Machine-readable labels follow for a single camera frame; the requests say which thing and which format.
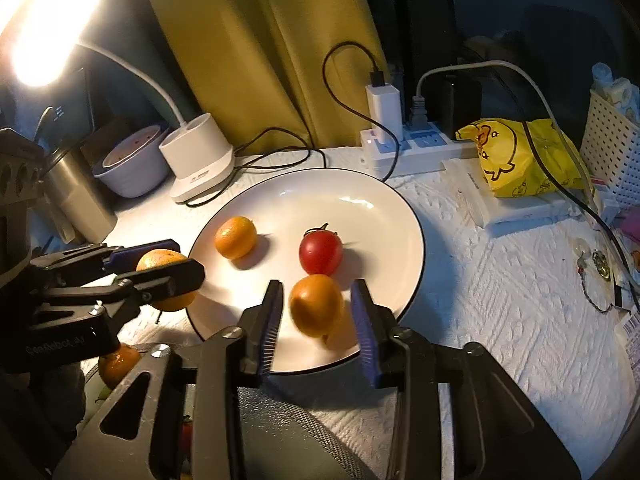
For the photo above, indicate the small orange front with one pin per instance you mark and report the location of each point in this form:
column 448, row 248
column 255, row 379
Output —
column 236, row 238

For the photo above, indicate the white desk lamp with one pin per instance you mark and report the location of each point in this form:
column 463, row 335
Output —
column 44, row 35

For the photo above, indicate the small red cherry tomato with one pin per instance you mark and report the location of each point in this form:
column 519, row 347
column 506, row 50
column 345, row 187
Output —
column 185, row 442

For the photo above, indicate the steel travel tumbler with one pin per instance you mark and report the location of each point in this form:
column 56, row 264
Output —
column 70, row 185

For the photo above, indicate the small orange back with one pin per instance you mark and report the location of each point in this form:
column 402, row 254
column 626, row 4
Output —
column 316, row 303

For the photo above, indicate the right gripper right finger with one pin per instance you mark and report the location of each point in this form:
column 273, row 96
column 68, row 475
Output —
column 379, row 354

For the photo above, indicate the white perforated basket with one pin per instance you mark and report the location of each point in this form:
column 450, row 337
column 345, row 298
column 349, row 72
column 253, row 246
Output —
column 610, row 150

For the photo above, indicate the small orange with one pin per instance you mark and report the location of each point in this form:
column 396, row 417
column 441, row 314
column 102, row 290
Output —
column 316, row 303
column 236, row 238

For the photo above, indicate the large orange with stem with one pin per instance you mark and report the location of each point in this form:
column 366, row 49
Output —
column 116, row 365

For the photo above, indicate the white power strip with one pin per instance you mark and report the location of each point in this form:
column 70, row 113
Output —
column 420, row 152

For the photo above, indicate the yellow duck print bag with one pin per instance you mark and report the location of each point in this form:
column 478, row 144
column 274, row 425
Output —
column 519, row 159

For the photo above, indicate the large red tomato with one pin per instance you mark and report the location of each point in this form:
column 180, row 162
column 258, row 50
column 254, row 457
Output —
column 320, row 250

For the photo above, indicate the purple cloth pouch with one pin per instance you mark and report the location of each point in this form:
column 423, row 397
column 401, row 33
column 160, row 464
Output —
column 630, row 223

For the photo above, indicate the white usb charger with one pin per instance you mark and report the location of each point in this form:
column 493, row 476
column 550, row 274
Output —
column 385, row 109

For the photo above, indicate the key chain trinket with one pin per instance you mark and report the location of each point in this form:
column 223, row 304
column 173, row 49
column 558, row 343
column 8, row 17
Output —
column 592, row 265

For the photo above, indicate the round grey placemat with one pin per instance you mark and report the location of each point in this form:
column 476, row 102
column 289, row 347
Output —
column 280, row 441

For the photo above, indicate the lilac bowl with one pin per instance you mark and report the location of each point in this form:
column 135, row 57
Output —
column 135, row 166

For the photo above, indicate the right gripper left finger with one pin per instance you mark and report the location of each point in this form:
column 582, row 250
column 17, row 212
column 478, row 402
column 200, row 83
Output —
column 261, row 326

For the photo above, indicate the yellow curtain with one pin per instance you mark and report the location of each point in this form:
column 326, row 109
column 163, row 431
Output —
column 266, row 68

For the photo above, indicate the white bowl with dark rim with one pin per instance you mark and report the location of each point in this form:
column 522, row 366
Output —
column 383, row 244

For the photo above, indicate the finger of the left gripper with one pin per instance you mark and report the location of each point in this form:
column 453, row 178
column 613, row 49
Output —
column 94, row 261
column 170, row 288

